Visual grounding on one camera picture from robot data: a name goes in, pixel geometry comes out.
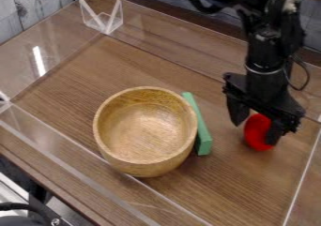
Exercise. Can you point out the black metal bracket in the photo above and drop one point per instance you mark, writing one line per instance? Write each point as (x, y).
(41, 212)

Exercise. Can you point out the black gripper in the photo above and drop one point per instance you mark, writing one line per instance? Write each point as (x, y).
(282, 110)

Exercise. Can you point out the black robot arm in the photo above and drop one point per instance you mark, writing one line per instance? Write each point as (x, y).
(274, 34)

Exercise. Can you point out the red felt strawberry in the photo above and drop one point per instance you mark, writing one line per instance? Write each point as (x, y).
(255, 131)

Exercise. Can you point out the wooden bowl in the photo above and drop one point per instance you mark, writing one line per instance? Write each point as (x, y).
(144, 128)

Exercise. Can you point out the green rectangular block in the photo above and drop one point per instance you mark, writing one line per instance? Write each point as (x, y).
(203, 139)

